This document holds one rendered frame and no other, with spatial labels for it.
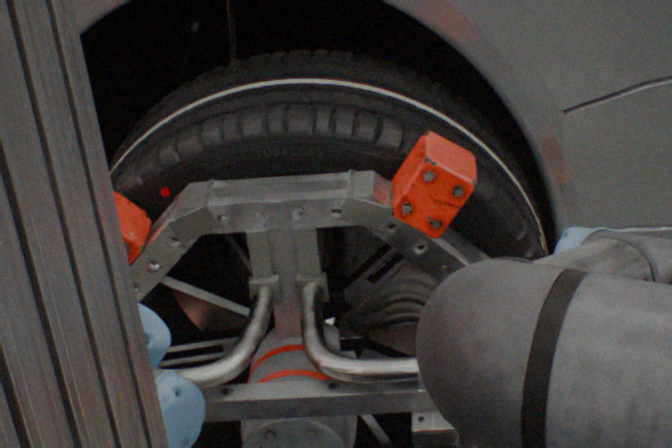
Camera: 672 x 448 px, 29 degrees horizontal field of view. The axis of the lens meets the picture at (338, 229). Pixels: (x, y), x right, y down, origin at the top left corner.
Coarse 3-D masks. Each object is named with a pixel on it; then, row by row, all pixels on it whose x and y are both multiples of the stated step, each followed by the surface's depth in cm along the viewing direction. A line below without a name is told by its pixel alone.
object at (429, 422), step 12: (420, 420) 141; (432, 420) 142; (444, 420) 141; (420, 432) 141; (432, 432) 141; (444, 432) 140; (456, 432) 140; (420, 444) 141; (432, 444) 141; (444, 444) 141; (456, 444) 141
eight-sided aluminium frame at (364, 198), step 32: (192, 192) 156; (224, 192) 156; (256, 192) 156; (288, 192) 156; (320, 192) 153; (352, 192) 152; (384, 192) 154; (160, 224) 159; (192, 224) 154; (224, 224) 154; (256, 224) 154; (288, 224) 153; (320, 224) 153; (352, 224) 153; (384, 224) 152; (160, 256) 157; (416, 256) 155; (448, 256) 155; (480, 256) 160
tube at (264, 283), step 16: (256, 240) 154; (256, 256) 155; (256, 272) 157; (272, 272) 157; (256, 288) 157; (272, 288) 157; (256, 304) 153; (272, 304) 155; (256, 320) 150; (240, 336) 149; (256, 336) 148; (240, 352) 145; (256, 352) 148; (192, 368) 144; (208, 368) 143; (224, 368) 144; (240, 368) 145; (208, 384) 143
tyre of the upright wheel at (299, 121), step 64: (256, 64) 172; (320, 64) 170; (384, 64) 173; (192, 128) 161; (256, 128) 157; (320, 128) 156; (384, 128) 158; (448, 128) 166; (128, 192) 162; (512, 192) 167; (512, 256) 164
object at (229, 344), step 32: (320, 256) 168; (384, 256) 168; (160, 288) 192; (192, 288) 172; (352, 288) 170; (192, 352) 178; (224, 352) 177; (384, 352) 176; (224, 384) 196; (384, 416) 193
